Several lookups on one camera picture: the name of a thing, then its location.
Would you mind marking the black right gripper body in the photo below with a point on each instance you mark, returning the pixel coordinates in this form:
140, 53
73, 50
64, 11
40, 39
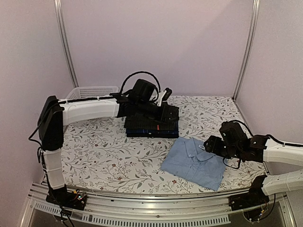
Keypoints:
229, 152

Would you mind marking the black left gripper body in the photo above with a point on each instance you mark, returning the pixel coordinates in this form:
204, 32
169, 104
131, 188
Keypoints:
144, 111

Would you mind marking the black pinstriped shirt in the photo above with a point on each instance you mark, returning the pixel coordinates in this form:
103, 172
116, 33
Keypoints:
151, 120

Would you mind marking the dark blue shirt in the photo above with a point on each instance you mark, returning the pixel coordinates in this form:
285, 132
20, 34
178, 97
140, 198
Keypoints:
167, 134

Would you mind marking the light blue long sleeve shirt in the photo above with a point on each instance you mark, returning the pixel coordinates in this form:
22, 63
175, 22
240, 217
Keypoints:
189, 160

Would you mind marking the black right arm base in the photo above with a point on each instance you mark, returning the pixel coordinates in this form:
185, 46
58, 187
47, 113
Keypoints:
254, 197

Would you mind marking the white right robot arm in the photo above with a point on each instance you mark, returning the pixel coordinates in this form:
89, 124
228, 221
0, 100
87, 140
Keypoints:
285, 161

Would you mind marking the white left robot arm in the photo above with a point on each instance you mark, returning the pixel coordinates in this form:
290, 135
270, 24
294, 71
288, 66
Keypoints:
58, 113

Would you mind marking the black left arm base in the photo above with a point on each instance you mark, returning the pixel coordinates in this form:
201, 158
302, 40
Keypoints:
62, 197

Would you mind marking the floral patterned table cloth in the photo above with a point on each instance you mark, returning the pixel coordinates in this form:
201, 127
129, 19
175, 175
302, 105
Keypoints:
97, 154

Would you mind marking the white plastic laundry basket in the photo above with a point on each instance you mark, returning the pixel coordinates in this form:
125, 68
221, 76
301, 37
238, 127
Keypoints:
92, 91

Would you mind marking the perforated metal front panel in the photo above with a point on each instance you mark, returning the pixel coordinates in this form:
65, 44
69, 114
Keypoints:
96, 219

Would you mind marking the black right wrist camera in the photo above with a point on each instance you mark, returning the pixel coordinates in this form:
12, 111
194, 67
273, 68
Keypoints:
232, 132

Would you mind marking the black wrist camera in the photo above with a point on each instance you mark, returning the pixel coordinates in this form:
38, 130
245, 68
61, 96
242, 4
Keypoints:
232, 132
142, 91

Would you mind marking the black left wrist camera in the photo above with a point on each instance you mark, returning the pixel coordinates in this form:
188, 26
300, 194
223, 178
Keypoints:
142, 91

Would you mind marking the aluminium front rail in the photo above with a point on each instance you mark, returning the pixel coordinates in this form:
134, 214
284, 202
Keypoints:
124, 205

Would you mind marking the left aluminium frame post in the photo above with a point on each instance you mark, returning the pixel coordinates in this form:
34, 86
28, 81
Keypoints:
64, 40

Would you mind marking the aluminium frame post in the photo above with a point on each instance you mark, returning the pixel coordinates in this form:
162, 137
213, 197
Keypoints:
248, 47
64, 40

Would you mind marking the right aluminium frame post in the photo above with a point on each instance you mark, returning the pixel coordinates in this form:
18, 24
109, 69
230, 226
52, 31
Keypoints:
248, 47

